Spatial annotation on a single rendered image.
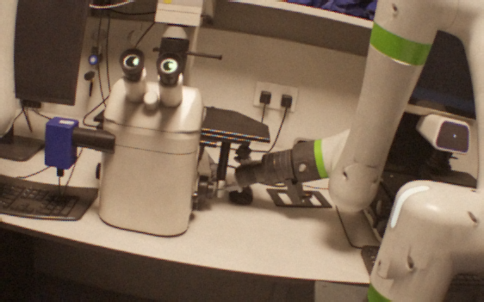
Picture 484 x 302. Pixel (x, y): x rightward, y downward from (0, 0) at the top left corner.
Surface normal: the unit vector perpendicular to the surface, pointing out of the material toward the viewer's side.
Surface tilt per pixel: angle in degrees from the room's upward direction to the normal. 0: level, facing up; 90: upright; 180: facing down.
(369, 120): 104
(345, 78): 90
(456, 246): 89
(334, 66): 90
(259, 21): 90
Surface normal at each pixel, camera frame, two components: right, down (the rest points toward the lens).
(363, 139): -0.55, 0.38
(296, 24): -0.01, 0.30
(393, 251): -0.88, 0.00
